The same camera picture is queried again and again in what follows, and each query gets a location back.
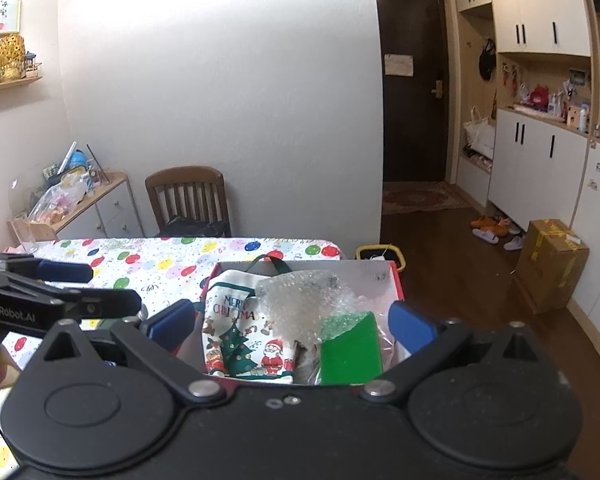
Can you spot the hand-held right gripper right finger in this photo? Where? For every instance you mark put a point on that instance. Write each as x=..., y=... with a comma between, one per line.
x=412, y=330

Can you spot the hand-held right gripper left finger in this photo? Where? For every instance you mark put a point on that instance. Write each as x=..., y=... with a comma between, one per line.
x=172, y=325

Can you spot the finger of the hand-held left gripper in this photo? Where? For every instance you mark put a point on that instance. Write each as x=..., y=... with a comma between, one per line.
x=105, y=304
x=65, y=271

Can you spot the green rectangular box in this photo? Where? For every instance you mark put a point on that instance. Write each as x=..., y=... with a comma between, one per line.
x=350, y=355

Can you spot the christmas print cloth bag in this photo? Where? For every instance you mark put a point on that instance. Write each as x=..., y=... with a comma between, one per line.
x=240, y=340

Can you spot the red shoe box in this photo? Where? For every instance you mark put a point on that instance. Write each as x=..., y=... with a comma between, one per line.
x=370, y=272

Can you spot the grey cloth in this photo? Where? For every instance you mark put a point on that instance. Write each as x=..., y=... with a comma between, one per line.
x=305, y=366

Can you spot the bubble wrap sheet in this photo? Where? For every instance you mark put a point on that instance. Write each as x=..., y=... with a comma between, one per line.
x=300, y=310

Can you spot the person's left hand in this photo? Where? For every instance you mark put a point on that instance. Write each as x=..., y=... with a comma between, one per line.
x=7, y=367

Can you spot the balloon print tablecloth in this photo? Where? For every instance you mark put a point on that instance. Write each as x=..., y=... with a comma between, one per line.
x=155, y=260

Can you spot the clear bag of snacks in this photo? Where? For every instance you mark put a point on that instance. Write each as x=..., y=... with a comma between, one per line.
x=55, y=205

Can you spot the yellow rimmed bin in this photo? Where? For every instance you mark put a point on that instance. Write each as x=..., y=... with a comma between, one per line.
x=399, y=260

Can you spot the wooden side cabinet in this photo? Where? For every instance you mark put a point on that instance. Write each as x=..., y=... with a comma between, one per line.
x=110, y=210

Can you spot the black cloth bundle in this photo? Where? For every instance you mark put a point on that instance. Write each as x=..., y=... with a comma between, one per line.
x=195, y=226

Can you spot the white slipper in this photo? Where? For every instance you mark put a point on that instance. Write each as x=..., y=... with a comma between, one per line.
x=486, y=236

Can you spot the orange slipper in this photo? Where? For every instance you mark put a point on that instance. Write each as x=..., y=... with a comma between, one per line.
x=480, y=222
x=497, y=230

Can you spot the wooden chair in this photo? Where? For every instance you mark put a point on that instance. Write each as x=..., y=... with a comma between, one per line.
x=185, y=195

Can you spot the lilac slipper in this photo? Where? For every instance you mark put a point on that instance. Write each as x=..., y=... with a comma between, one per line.
x=514, y=243

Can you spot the taped cardboard box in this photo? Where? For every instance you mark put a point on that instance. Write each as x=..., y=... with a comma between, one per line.
x=550, y=265

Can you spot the dark entrance door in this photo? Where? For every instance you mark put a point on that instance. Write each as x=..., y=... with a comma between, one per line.
x=410, y=130

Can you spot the plain white low cabinet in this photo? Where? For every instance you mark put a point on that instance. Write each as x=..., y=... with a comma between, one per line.
x=535, y=170

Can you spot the white tote bag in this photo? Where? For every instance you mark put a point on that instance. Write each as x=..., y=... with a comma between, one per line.
x=480, y=135

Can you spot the gold tree ornament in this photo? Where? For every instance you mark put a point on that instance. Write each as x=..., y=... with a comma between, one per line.
x=10, y=57

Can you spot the red cloth bag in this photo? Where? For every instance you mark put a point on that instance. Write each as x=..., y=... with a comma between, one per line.
x=536, y=97

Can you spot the white paper notice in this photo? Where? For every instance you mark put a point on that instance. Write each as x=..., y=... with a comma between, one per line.
x=398, y=65

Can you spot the black hanging bag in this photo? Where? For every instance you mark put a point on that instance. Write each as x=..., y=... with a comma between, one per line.
x=487, y=62

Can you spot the wooden wall shelf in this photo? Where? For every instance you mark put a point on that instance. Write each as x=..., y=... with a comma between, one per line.
x=15, y=84

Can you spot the white wall cabinets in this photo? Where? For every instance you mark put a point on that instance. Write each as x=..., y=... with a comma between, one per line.
x=530, y=5

